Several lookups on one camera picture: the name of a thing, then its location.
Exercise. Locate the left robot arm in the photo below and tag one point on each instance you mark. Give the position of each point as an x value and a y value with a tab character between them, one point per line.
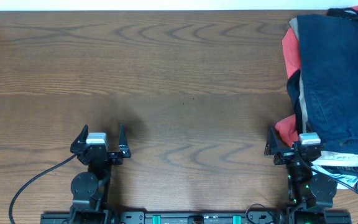
90	189

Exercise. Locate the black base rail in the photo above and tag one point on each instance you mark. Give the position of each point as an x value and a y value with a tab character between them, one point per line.
252	216

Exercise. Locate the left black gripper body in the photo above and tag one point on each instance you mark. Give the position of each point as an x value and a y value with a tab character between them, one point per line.
115	160

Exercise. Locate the navy blue shorts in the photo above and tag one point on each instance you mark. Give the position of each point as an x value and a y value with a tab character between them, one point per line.
334	77

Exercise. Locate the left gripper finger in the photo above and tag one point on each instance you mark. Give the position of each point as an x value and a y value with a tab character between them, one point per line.
125	152
79	144

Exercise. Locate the light blue white garment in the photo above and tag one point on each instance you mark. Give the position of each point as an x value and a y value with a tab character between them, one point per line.
341	166

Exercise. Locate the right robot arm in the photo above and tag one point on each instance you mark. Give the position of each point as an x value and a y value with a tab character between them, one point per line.
310	192

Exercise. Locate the khaki beige shorts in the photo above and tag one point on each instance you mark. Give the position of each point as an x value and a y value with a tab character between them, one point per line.
303	102

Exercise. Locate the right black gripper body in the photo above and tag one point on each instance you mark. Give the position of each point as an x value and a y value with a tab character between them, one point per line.
285	159

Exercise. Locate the orange red garment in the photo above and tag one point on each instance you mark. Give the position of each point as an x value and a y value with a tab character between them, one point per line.
291	53

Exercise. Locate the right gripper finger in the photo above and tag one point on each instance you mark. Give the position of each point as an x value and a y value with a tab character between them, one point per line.
308	127
275	145

